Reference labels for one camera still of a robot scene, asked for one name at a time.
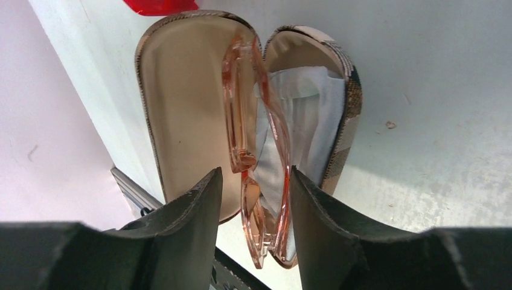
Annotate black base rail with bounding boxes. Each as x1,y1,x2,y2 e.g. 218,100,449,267
210,248,270,290

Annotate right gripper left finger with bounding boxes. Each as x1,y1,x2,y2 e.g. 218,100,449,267
1,168,223,289

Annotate left aluminium frame post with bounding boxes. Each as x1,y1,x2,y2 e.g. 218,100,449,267
110,167,163,218

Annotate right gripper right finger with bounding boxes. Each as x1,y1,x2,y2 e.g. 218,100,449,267
290,169,511,289

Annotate blue cleaning cloth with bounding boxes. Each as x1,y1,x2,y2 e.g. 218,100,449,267
255,66,348,253

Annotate orange clear sunglasses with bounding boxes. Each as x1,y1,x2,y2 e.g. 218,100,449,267
222,35,298,269

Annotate red frame sunglasses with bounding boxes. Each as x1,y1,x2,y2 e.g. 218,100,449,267
123,0,199,16

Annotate plaid brown glasses case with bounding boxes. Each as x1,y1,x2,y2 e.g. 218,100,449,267
135,10,362,222

